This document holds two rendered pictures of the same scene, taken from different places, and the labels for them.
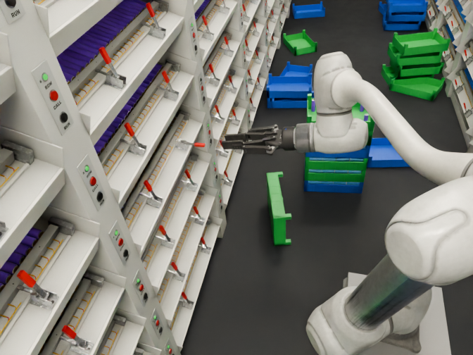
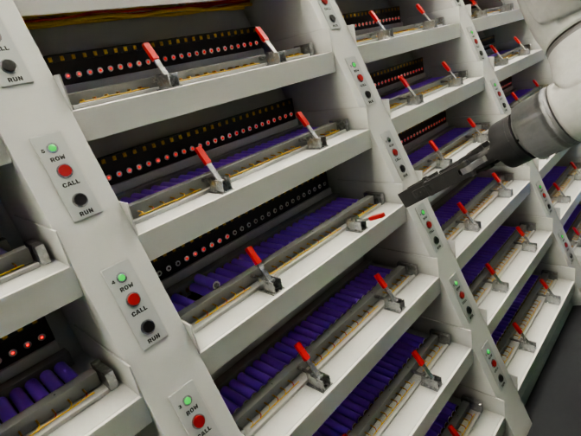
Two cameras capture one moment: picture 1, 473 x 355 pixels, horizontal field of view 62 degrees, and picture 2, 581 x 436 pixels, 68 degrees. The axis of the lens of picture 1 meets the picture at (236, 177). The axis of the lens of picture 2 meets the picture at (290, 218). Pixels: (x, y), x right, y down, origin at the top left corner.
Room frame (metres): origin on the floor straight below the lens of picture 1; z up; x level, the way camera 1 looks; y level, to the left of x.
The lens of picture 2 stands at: (0.24, -0.24, 0.85)
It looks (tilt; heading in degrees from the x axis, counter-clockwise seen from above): 4 degrees down; 34
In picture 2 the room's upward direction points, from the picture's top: 26 degrees counter-clockwise
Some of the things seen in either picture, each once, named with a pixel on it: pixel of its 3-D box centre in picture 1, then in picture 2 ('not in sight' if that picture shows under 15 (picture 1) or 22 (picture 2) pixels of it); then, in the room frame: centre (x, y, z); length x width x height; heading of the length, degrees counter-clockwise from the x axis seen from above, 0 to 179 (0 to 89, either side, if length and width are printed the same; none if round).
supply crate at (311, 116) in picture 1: (338, 111); not in sight; (1.54, -0.52, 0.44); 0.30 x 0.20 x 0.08; 78
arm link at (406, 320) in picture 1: (399, 294); not in sight; (0.60, -0.45, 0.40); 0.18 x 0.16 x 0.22; 111
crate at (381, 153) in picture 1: (391, 150); not in sight; (1.68, -0.90, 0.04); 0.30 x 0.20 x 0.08; 81
